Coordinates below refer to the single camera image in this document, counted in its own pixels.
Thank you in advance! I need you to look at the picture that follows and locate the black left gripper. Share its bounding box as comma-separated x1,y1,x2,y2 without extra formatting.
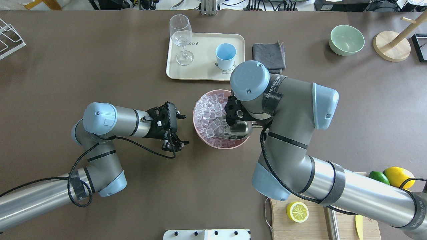
145,104,190,152

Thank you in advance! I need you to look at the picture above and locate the steel ice scoop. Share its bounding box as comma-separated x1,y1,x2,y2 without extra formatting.
215,120,262,140

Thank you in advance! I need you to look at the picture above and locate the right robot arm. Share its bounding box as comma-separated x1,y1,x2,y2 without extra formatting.
230,60,426,240

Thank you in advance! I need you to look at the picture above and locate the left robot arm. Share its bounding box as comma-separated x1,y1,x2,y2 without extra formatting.
0,102,188,231

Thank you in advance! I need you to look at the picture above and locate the clear ice cubes pile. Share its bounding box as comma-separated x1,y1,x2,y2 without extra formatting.
195,94,239,147

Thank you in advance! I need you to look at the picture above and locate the light blue cup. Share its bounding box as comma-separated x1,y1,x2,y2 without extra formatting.
215,43,237,70

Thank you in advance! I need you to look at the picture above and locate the wooden cup stand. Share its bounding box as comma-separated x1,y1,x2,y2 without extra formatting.
372,12,427,62

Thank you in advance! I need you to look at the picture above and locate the pink bowl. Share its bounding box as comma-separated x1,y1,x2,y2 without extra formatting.
193,89,251,149

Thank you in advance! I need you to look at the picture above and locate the cream serving tray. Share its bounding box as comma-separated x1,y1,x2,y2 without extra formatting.
166,32,245,81

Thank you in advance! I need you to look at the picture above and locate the clear wine glass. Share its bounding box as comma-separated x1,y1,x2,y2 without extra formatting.
169,14,194,66

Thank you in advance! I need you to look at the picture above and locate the grey folded cloth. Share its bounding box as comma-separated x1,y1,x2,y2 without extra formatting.
252,41,286,74

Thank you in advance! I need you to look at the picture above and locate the half lemon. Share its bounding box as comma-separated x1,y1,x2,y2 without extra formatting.
286,201,309,223

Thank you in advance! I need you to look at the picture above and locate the bamboo cutting board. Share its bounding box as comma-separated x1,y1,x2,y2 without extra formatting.
265,172,382,240

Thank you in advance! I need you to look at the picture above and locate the steel muddler black tip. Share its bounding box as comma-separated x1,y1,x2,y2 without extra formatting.
324,207,340,240

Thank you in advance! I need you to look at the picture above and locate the green bowl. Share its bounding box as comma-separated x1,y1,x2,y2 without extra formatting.
329,25,365,56

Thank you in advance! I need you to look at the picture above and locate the yellow plastic knife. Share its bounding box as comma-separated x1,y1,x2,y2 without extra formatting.
354,215,364,240

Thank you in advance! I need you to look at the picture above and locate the green lime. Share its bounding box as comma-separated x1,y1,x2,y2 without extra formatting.
368,171,391,185

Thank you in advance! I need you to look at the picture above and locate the upper yellow lemon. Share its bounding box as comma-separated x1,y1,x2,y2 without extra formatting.
383,166,415,187

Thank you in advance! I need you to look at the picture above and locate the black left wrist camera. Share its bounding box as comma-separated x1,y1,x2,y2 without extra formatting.
165,102,177,133

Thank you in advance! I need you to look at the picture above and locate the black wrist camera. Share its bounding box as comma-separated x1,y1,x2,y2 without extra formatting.
225,95,266,127
165,102,177,133

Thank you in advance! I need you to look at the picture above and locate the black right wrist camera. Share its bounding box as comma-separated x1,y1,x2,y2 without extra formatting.
225,95,266,127

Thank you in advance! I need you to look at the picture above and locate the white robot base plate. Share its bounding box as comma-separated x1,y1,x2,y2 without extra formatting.
163,229,251,240

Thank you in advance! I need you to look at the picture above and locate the aluminium camera mount post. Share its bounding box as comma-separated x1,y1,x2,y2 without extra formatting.
200,0,218,16

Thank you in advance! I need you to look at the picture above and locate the white wire rack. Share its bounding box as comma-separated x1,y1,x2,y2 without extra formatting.
0,19,26,60

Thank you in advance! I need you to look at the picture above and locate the black frame object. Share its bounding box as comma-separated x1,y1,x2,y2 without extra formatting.
411,34,427,63

